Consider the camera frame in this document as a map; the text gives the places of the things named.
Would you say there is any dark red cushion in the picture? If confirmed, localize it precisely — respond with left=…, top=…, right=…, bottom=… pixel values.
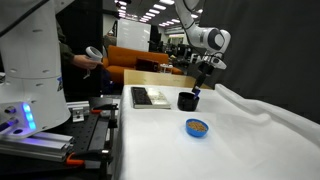
left=134, top=57, right=160, bottom=73

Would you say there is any small glass side table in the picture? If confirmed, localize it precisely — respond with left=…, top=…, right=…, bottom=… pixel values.
left=159, top=63, right=175, bottom=75

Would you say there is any white board panel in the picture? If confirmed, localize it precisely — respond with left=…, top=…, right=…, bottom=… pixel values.
left=115, top=18, right=152, bottom=53

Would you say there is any blue bowl of cereal rings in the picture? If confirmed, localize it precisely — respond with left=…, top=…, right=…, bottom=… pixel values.
left=185, top=118, right=210, bottom=138

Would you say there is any blue capped black marker pen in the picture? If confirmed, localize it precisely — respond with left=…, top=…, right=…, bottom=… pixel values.
left=192, top=88, right=201, bottom=101

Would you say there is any black curtain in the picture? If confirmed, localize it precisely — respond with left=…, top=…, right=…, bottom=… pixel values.
left=187, top=0, right=320, bottom=125

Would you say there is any wooden table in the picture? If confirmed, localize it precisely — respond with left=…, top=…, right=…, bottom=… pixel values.
left=123, top=69, right=213, bottom=90

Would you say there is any person's hand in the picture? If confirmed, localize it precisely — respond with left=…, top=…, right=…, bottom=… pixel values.
left=72, top=54, right=101, bottom=71

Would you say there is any black orange bar clamp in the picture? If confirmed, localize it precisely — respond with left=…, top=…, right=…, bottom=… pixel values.
left=64, top=148, right=114, bottom=180
left=89, top=103, right=120, bottom=130

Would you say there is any black cup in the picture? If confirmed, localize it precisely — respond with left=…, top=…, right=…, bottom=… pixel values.
left=176, top=91, right=200, bottom=112

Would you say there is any white tablecloth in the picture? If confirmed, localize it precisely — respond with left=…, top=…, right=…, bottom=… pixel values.
left=113, top=83, right=320, bottom=180

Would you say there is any olive sleeved forearm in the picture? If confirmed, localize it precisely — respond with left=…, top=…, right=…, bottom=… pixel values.
left=55, top=21, right=76, bottom=66

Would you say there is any discrete mathematics book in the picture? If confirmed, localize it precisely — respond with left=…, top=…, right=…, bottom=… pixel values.
left=130, top=86, right=172, bottom=110

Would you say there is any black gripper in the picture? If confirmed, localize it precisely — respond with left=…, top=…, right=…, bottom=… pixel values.
left=191, top=62, right=215, bottom=95

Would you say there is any aluminium extrusion rail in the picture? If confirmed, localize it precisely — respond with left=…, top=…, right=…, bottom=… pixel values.
left=0, top=131, right=75, bottom=163

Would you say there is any orange sofa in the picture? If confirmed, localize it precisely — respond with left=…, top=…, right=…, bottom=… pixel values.
left=102, top=44, right=185, bottom=84

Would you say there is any aluminium bracket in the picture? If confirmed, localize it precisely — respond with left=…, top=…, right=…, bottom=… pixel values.
left=66, top=100, right=91, bottom=123

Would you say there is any black perforated breadboard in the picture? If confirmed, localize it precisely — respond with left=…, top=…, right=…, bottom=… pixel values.
left=0, top=96, right=120, bottom=180

